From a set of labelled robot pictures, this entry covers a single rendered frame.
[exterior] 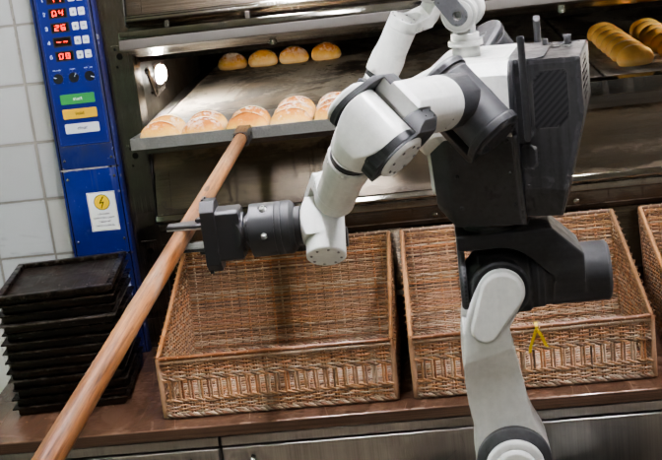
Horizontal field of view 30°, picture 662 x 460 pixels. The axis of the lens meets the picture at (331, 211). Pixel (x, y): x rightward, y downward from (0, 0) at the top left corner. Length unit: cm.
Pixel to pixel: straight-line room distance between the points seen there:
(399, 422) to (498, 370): 52
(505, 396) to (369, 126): 79
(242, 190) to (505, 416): 112
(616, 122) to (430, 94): 143
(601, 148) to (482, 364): 103
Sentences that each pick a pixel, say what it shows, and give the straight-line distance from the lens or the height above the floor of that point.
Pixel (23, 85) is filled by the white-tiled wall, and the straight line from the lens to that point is 330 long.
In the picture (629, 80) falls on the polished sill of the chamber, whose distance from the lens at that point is 321.
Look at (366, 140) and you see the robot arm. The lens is 178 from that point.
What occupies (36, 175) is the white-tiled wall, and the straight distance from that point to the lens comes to 334.
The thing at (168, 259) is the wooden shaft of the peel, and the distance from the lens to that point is 190.
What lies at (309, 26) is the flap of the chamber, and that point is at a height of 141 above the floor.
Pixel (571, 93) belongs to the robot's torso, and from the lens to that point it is 216.
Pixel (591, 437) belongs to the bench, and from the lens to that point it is 288.
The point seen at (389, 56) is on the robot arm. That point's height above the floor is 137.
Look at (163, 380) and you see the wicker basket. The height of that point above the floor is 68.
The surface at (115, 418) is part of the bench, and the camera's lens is 299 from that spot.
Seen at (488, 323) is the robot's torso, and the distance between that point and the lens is 230.
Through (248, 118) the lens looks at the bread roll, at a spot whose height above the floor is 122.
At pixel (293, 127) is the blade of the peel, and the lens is 289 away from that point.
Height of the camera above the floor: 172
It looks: 15 degrees down
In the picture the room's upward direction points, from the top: 7 degrees counter-clockwise
